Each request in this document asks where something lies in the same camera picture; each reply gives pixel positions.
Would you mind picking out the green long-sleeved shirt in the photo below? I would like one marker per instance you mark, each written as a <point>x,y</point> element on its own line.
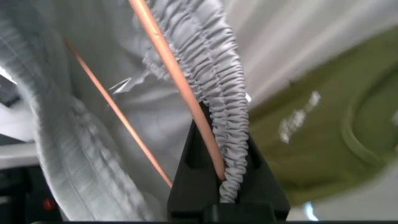
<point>326,140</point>

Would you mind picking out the white curtain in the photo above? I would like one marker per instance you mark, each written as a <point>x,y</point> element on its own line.
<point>295,31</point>

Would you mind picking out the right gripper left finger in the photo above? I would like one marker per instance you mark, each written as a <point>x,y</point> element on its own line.
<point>189,186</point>

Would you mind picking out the pink clothes hanger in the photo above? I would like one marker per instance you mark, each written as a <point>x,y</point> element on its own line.
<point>175,70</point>

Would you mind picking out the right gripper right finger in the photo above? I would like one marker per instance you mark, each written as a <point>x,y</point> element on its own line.
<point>261,186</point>

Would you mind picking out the pale grey shorts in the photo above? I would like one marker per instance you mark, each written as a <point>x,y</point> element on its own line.
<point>124,109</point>

